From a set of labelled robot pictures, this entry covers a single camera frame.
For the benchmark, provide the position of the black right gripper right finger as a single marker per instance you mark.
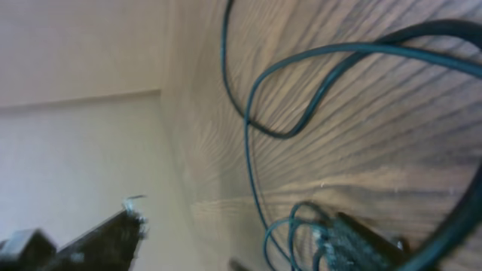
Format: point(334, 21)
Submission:
point(347, 245)

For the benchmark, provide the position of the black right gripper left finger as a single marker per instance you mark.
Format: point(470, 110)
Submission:
point(111, 246)

